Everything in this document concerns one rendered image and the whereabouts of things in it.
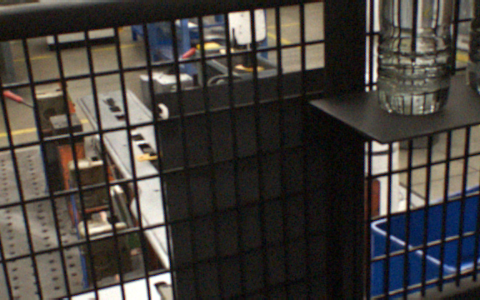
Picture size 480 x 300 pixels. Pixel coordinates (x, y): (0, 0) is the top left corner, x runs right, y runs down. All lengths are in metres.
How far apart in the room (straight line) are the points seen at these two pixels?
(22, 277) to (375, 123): 1.44
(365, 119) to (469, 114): 0.09
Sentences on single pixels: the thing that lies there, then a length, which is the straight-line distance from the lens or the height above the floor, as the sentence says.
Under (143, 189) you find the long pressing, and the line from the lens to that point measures 1.56.
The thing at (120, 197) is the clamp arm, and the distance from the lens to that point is 1.30.
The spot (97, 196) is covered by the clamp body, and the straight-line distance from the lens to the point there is 1.67.
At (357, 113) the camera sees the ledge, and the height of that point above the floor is 1.43.
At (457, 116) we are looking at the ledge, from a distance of 0.62.
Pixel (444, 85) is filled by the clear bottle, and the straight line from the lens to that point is 0.61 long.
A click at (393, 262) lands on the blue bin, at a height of 1.12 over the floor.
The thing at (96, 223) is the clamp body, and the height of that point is 1.04.
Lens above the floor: 1.62
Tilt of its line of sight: 21 degrees down
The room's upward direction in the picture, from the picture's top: 4 degrees counter-clockwise
